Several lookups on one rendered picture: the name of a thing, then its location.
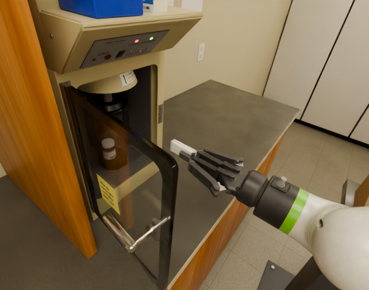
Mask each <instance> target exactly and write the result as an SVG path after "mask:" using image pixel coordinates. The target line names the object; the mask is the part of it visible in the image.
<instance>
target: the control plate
mask: <svg viewBox="0 0 369 290"><path fill-rule="evenodd" d="M169 31H170V30H162V31H157V32H150V33H142V34H137V35H130V36H122V37H115V38H110V39H103V40H95V41H94V42H93V44H92V46H91V48H90V50H89V52H88V54H87V55H86V57H85V59H84V61H83V63H82V65H81V67H80V68H85V67H90V66H95V65H98V64H102V63H107V62H112V61H115V60H120V59H124V58H129V57H132V56H137V55H142V54H146V53H149V52H151V51H152V50H153V49H154V48H155V47H156V45H157V44H158V43H159V42H160V41H161V39H162V38H163V37H164V36H165V35H166V34H167V33H168V32H169ZM151 37H153V39H152V40H149V39H150V38H151ZM137 39H139V41H138V42H136V43H135V42H134V41H135V40H137ZM146 47H149V48H148V49H149V50H147V49H145V48H146ZM140 48H141V52H139V51H138V49H140ZM123 50H126V51H125V52H124V54H123V55H122V56H121V57H119V58H115V57H116V56H117V54H118V53H119V52H120V51H123ZM131 50H133V51H132V52H133V53H130V52H129V51H131ZM106 55H111V58H110V59H108V60H105V58H104V57H105V56H106ZM94 58H97V60H95V61H92V59H94Z"/></svg>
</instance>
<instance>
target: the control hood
mask: <svg viewBox="0 0 369 290"><path fill-rule="evenodd" d="M40 16H41V20H42V23H43V27H44V32H45V36H46V38H47V43H48V47H49V51H50V54H51V58H52V63H53V66H54V69H55V71H57V72H59V73H61V74H66V73H70V72H73V71H78V70H82V69H86V68H90V67H95V66H100V65H103V64H108V63H112V62H116V61H120V60H124V59H129V58H133V57H137V56H141V55H137V56H132V57H129V58H124V59H120V60H115V61H112V62H107V63H102V64H98V65H95V66H90V67H85V68H80V67H81V65H82V63H83V61H84V59H85V57H86V55H87V54H88V52H89V50H90V48H91V46H92V44H93V42H94V41H95V40H103V39H110V38H115V37H122V36H130V35H137V34H142V33H150V32H157V31H162V30H170V31H169V32H168V33H167V34H166V35H165V36H164V37H163V38H162V39H161V41H160V42H159V43H158V44H157V45H156V47H155V48H154V49H153V50H152V51H151V52H149V53H146V54H151V53H154V52H158V51H163V50H166V49H171V48H173V47H174V46H175V45H176V44H177V43H178V42H179V41H180V40H181V39H182V38H183V37H184V36H185V35H186V34H187V33H188V32H189V31H190V30H191V29H192V28H193V27H194V26H195V25H196V24H197V23H198V22H199V21H200V20H201V19H202V17H203V13H202V12H199V11H195V10H189V9H182V8H179V7H173V6H167V12H157V13H151V12H145V11H143V15H142V16H131V17H116V18H100V19H96V18H92V17H88V16H84V15H81V14H77V13H73V12H68V11H66V10H62V9H49V10H41V12H40ZM146 54H142V55H146Z"/></svg>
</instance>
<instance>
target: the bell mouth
mask: <svg viewBox="0 0 369 290"><path fill-rule="evenodd" d="M136 83H137V78H136V76H135V74H134V72H133V70H132V71H128V72H124V73H121V74H117V75H114V76H111V77H107V78H104V79H100V80H97V81H93V82H89V83H85V84H83V85H80V86H79V87H78V88H77V89H79V90H81V91H85V92H88V93H96V94H110V93H118V92H122V91H126V90H129V89H131V88H132V87H134V86H135V85H136Z"/></svg>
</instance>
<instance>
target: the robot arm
mask: <svg viewBox="0 0 369 290"><path fill-rule="evenodd" d="M170 151H172V152H174V153H176V154H177V155H179V157H180V158H181V159H183V160H185V161H186V162H188V163H189V165H188V171H189V172H190V173H191V174H192V175H193V176H195V177H196V178H197V179H198V180H199V181H201V182H202V183H203V184H204V185H205V186H206V187H207V188H208V189H209V190H210V192H211V193H212V195H213V197H218V194H220V193H226V194H231V195H233V196H235V197H236V198H237V200H238V201H239V202H241V203H243V204H244V205H246V206H248V207H251V208H252V207H255V209H254V210H253V215H255V216H257V217H258V218H260V219H261V220H263V221H265V222H266V223H268V224H270V225H272V226H273V227H275V228H277V229H278V230H280V231H281V232H283V233H285V234H286V235H288V236H290V237H291V238H293V239H294V240H296V241H297V242H298V243H300V244H301V245H302V246H303V247H305V248H306V249H307V250H309V251H310V252H311V253H312V255H313V257H314V260H315V262H316V264H317V266H318V267H319V269H320V271H321V272H322V273H323V275H324V276H325V277H326V278H327V279H328V280H329V281H330V282H331V283H332V284H333V285H334V286H336V287H337V288H338V289H341V290H369V206H367V207H349V206H346V205H343V204H339V203H335V202H332V201H329V200H326V199H323V198H320V197H318V196H316V195H313V194H311V193H309V192H307V191H305V190H303V189H301V188H299V187H297V186H295V185H293V184H291V183H289V182H287V181H286V180H287V179H286V177H281V178H279V177H277V176H275V175H273V176H272V177H271V179H270V180H268V177H267V176H266V175H264V174H262V173H260V172H258V171H256V170H251V171H249V170H248V169H247V168H246V167H244V166H243V161H244V158H242V157H234V156H231V155H228V154H224V153H222V152H219V151H216V150H212V149H210V148H207V147H205V148H203V150H197V149H195V148H193V147H191V146H187V145H185V144H183V143H181V142H179V141H177V140H175V139H173V140H172V141H171V143H170ZM208 153H209V154H208Z"/></svg>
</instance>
